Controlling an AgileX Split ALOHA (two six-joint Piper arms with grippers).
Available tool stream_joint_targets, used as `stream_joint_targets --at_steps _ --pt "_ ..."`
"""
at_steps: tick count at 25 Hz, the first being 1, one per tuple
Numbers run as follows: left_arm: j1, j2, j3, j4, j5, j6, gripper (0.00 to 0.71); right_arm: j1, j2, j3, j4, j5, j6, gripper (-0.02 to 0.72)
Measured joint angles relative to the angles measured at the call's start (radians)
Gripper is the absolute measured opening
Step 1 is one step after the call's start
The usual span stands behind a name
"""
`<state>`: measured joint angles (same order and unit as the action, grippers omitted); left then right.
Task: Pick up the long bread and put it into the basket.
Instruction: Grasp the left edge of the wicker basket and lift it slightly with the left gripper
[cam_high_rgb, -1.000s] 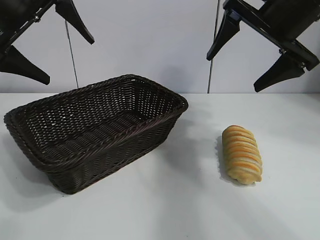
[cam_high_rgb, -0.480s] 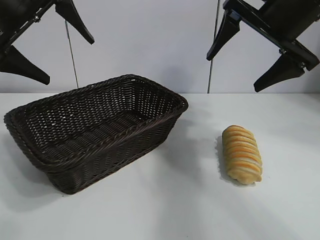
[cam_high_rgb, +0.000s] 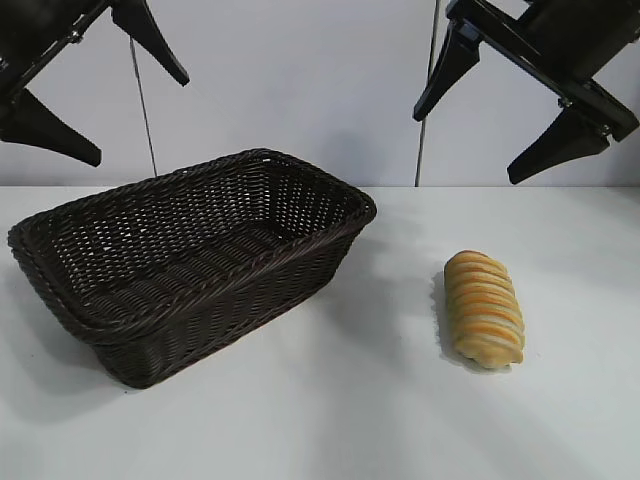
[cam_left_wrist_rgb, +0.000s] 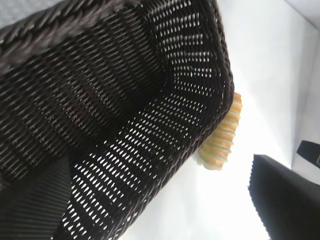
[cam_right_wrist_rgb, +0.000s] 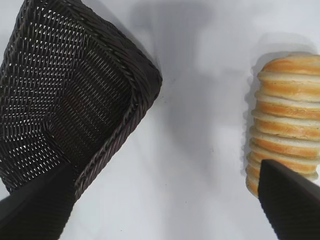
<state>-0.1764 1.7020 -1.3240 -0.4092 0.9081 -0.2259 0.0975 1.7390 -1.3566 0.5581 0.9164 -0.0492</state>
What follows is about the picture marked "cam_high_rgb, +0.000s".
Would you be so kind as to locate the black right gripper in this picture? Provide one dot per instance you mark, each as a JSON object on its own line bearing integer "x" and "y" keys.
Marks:
{"x": 575, "y": 50}

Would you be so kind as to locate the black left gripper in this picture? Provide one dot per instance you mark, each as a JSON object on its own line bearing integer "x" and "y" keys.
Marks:
{"x": 35, "y": 35}

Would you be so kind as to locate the long striped bread loaf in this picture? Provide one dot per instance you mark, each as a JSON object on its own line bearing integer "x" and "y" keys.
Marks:
{"x": 482, "y": 310}

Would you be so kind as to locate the dark brown wicker basket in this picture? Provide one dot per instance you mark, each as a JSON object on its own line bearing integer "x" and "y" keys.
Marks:
{"x": 200, "y": 320}

